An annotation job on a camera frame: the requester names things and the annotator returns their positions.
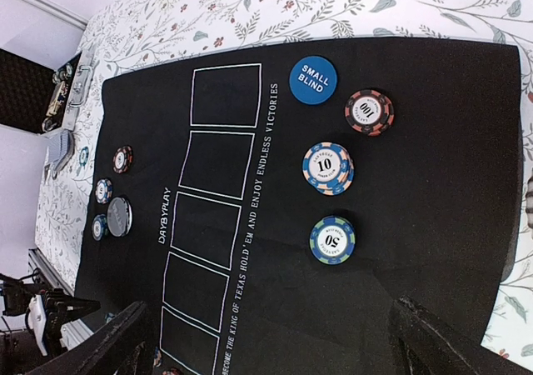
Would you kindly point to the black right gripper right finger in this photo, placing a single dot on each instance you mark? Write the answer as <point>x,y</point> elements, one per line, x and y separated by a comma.
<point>424,344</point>

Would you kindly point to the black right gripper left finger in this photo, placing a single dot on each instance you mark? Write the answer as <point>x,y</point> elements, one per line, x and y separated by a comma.
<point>123,346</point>

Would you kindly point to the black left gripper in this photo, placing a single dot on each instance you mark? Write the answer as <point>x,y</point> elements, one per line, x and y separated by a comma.
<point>47,315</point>

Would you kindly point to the green chips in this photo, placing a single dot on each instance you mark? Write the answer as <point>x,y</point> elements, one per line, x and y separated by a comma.
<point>332,240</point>
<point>108,317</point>
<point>99,227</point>

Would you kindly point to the blue peach poker chip stack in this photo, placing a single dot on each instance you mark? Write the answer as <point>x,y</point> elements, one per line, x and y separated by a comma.
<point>157,359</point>

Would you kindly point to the black dealer button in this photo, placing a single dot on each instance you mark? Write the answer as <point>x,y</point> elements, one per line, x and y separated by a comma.
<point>119,217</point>

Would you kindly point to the blue peach chips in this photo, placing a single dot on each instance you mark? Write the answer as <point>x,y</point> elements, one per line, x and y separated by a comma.
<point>103,191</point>

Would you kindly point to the green poker chip stack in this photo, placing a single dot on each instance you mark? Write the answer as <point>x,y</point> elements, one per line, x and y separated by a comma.
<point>83,157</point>

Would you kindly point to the grey playing card deck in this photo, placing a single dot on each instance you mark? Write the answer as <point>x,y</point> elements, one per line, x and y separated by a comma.
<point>60,149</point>

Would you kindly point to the red white poker chips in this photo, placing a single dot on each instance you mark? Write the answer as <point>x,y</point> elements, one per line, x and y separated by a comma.
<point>122,159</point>

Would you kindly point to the blue small blind button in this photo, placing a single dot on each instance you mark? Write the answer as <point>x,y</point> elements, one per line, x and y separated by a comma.
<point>313,80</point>

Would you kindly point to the black poker play mat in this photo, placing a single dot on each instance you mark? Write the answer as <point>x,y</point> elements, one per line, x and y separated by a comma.
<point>222,214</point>

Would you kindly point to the aluminium poker case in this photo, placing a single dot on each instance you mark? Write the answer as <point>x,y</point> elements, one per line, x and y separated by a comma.
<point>27,87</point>

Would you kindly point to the card box in case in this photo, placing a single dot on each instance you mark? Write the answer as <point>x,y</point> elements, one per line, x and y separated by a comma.
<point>58,100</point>

